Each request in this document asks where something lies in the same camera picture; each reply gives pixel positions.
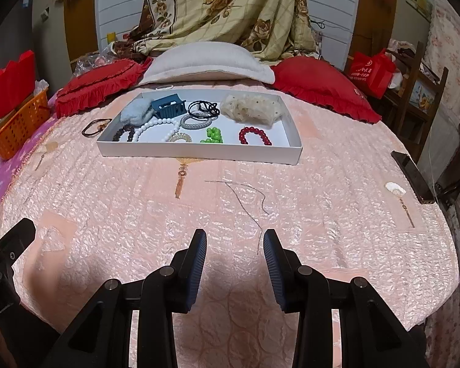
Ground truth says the green bead bracelet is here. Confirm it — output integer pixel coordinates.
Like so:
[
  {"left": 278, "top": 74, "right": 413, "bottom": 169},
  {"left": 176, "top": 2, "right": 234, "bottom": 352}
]
[{"left": 198, "top": 125, "right": 224, "bottom": 145}]

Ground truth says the white bead bracelet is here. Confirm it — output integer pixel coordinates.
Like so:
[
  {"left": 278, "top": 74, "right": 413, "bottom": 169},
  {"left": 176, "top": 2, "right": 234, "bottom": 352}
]
[{"left": 131, "top": 117, "right": 182, "bottom": 144}]

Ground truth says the red bead bracelet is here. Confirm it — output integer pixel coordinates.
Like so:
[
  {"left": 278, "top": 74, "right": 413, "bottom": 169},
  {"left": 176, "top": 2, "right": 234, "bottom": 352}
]
[{"left": 237, "top": 125, "right": 274, "bottom": 147}]

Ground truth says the dark brown bead bracelet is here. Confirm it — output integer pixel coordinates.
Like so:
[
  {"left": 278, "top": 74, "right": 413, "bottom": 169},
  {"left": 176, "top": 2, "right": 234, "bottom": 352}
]
[{"left": 111, "top": 123, "right": 137, "bottom": 144}]

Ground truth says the cream dotted scrunchie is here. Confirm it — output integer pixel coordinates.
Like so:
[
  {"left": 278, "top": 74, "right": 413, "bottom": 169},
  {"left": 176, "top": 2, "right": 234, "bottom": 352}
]
[{"left": 219, "top": 94, "right": 283, "bottom": 127}]

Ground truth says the light blue fluffy clip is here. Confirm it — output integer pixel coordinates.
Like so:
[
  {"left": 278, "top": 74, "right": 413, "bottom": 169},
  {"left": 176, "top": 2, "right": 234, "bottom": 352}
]
[{"left": 120, "top": 98, "right": 154, "bottom": 126}]

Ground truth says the blue plastic hair claw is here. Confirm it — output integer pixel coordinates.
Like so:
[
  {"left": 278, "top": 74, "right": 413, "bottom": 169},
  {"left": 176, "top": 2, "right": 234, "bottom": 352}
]
[{"left": 151, "top": 94, "right": 187, "bottom": 119}]

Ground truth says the pink quilted bedspread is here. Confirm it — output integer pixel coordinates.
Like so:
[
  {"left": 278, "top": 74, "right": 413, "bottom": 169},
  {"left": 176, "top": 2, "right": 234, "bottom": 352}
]
[{"left": 0, "top": 92, "right": 460, "bottom": 367}]

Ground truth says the orange plastic basket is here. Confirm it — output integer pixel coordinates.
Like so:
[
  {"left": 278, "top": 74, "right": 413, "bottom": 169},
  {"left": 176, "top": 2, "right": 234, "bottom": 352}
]
[{"left": 0, "top": 89, "right": 51, "bottom": 160}]

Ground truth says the white shallow cardboard box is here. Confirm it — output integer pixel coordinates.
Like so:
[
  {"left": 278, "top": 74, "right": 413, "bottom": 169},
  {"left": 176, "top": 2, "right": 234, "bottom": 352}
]
[{"left": 97, "top": 88, "right": 302, "bottom": 165}]

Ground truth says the red box in basket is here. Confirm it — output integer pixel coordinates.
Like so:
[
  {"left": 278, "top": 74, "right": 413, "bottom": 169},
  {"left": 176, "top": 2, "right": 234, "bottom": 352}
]
[{"left": 0, "top": 50, "right": 35, "bottom": 119}]

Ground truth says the dark phone on bed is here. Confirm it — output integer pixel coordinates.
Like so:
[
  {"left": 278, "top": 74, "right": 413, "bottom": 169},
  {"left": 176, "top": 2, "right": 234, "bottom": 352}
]
[{"left": 390, "top": 150, "right": 435, "bottom": 204}]

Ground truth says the red frilled cushion left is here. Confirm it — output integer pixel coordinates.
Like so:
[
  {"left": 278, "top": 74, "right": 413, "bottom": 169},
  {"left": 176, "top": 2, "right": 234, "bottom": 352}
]
[{"left": 56, "top": 57, "right": 153, "bottom": 118}]

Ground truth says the red frilled cushion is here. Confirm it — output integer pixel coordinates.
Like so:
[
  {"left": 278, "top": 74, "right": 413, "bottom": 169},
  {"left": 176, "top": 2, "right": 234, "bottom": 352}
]
[
  {"left": 271, "top": 56, "right": 381, "bottom": 124},
  {"left": 56, "top": 57, "right": 153, "bottom": 118}
]

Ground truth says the red frilled cushion right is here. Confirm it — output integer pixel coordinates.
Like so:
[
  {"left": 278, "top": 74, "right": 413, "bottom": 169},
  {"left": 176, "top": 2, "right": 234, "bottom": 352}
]
[{"left": 271, "top": 56, "right": 381, "bottom": 124}]

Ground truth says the white pillow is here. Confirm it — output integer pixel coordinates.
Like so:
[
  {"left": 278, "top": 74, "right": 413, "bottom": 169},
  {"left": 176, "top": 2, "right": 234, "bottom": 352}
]
[{"left": 140, "top": 42, "right": 275, "bottom": 85}]

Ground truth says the clear plastic bag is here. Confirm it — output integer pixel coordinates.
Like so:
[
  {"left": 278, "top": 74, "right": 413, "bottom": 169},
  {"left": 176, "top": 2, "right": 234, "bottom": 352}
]
[{"left": 73, "top": 42, "right": 119, "bottom": 77}]

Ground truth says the red shopping bag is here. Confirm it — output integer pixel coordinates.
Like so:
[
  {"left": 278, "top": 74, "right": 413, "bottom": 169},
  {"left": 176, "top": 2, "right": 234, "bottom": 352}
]
[{"left": 347, "top": 49, "right": 396, "bottom": 99}]

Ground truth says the floral beige quilt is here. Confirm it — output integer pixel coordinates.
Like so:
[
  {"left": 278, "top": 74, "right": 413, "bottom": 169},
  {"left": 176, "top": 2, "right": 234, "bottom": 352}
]
[{"left": 110, "top": 0, "right": 319, "bottom": 62}]

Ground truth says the brown hair tie with charm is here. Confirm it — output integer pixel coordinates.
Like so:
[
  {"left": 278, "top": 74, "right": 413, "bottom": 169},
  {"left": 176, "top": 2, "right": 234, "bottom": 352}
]
[{"left": 80, "top": 117, "right": 114, "bottom": 138}]

